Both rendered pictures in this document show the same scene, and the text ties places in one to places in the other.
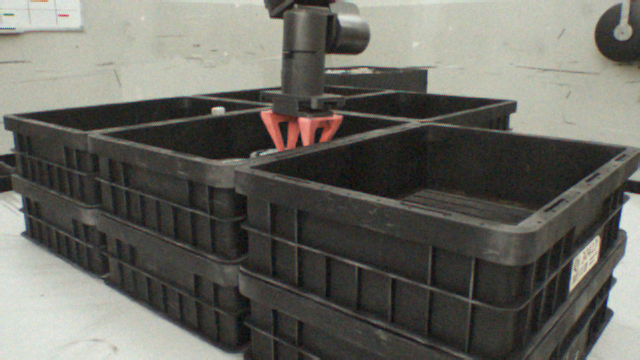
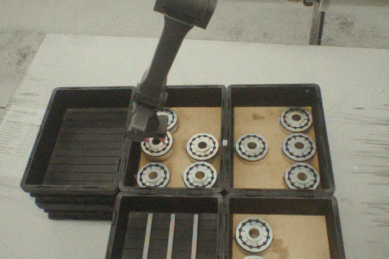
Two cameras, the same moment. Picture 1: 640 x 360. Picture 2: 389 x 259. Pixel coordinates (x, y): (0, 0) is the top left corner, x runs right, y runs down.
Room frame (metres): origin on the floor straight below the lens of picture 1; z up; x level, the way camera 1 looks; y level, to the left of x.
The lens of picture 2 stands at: (1.46, -0.26, 1.95)
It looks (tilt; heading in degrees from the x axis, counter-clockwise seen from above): 53 degrees down; 150
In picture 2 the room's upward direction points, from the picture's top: 9 degrees counter-clockwise
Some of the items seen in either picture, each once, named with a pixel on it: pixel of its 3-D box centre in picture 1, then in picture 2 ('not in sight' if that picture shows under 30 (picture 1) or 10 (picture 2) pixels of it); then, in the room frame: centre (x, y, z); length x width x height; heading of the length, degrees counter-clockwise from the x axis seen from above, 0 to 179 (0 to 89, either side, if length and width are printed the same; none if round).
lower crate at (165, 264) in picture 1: (266, 238); not in sight; (0.78, 0.07, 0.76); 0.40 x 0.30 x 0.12; 139
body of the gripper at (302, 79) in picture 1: (302, 79); (149, 120); (0.73, 0.01, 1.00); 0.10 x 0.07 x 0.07; 48
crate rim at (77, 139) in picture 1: (147, 116); (275, 135); (0.98, 0.29, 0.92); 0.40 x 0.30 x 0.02; 139
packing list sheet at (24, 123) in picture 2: not in sight; (17, 139); (0.24, -0.35, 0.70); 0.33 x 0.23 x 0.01; 133
